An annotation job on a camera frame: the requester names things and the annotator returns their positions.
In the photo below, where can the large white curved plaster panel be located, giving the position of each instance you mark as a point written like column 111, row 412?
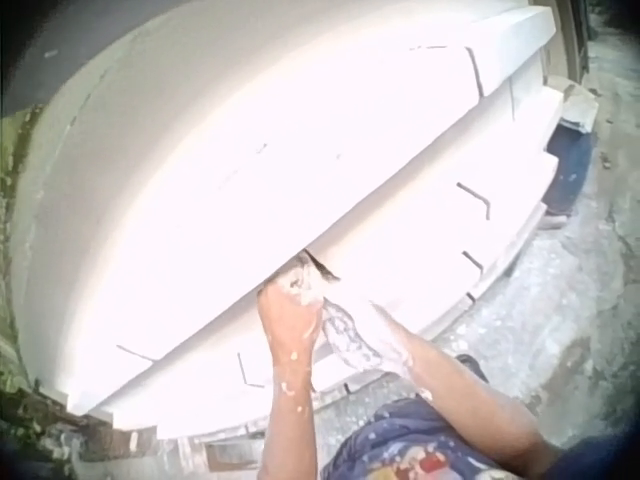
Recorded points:
column 210, row 150

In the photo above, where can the person's left hand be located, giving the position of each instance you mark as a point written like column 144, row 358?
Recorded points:
column 290, row 315

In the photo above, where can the person's left fingers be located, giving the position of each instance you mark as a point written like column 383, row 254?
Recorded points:
column 295, row 285

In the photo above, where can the person's right fingers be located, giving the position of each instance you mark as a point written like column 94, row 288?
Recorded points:
column 372, row 312

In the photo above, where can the person's right hand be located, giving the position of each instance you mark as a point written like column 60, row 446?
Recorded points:
column 385, row 335

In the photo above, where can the person's legs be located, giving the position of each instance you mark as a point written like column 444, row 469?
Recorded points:
column 395, row 445

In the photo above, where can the plaster-smeared rubber bowl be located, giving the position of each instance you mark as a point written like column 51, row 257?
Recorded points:
column 347, row 337

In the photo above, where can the dark door frame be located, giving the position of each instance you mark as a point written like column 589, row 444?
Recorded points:
column 582, row 35

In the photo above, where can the dark metal spatula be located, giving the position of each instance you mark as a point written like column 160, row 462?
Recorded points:
column 322, row 267

